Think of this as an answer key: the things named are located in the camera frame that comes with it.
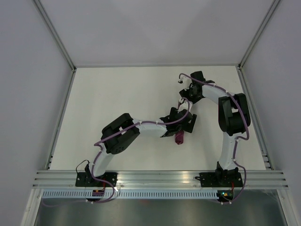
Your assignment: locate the right aluminium frame post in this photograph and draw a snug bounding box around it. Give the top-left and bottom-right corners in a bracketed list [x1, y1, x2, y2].
[238, 0, 282, 70]

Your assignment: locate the aluminium front rail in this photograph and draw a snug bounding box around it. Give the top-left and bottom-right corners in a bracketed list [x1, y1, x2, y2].
[32, 170, 289, 190]

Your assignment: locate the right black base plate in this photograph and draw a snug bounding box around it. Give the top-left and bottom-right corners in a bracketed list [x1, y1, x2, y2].
[198, 172, 243, 188]

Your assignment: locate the left aluminium frame post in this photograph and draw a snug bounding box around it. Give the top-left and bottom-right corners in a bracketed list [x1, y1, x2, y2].
[32, 0, 76, 72]

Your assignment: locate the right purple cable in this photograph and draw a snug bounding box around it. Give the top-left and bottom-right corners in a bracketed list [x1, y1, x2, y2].
[178, 73, 250, 205]

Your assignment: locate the purple cloth napkin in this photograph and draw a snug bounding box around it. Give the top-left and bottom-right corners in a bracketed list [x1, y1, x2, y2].
[175, 130, 184, 145]

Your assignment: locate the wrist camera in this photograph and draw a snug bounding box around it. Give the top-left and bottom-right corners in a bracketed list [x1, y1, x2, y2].
[178, 76, 191, 89]
[177, 98, 190, 112]

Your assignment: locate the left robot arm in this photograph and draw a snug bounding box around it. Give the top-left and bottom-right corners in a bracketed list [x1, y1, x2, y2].
[85, 107, 197, 186]

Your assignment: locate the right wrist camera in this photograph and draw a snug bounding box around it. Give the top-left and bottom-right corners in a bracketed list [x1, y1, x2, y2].
[178, 76, 191, 89]

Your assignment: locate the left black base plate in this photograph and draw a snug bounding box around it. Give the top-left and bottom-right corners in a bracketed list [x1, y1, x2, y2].
[75, 172, 118, 187]

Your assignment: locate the aluminium frame post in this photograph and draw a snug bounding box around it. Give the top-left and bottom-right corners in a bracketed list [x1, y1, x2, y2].
[32, 0, 76, 72]
[238, 0, 282, 70]

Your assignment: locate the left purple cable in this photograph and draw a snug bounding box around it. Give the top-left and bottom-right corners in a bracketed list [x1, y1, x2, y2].
[41, 97, 190, 208]

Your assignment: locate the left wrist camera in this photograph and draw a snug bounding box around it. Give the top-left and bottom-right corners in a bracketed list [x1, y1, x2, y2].
[177, 98, 190, 112]

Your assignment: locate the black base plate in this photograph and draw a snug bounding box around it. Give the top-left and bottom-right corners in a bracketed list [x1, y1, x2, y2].
[75, 172, 118, 187]
[198, 172, 243, 188]

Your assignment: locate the purple cable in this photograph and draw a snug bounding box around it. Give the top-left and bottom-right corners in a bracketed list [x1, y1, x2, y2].
[41, 97, 190, 208]
[178, 73, 250, 205]

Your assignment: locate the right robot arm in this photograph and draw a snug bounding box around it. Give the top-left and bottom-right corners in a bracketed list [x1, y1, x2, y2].
[180, 71, 251, 187]

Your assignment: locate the white slotted cable duct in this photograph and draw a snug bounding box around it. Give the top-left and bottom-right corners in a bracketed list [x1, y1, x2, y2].
[43, 189, 218, 199]

